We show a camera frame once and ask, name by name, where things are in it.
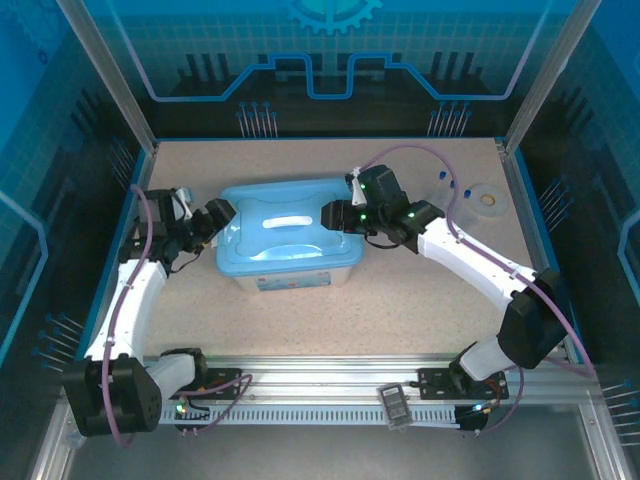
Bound blue plastic box lid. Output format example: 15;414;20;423
213;177;365;279

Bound white plastic storage box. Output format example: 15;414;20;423
214;252;364;296

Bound clear tape roll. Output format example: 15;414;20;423
467;182;507;217

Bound small grey electronic box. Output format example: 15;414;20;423
375;382;412;431

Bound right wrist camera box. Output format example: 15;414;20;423
344;167;369;207

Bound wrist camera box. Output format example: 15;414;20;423
344;167;369;207
172;185;195;220

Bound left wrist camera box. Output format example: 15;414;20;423
172;185;195;220

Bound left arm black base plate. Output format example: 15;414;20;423
159;367;244;401

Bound aluminium mounting rail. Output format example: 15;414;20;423
142;352;599;409

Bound aluminium frame post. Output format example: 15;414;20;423
502;0;604;154
54;0;161;155

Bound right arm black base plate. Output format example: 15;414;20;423
417;367;510;401

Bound white slotted cable duct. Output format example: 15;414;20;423
159;403;459;426

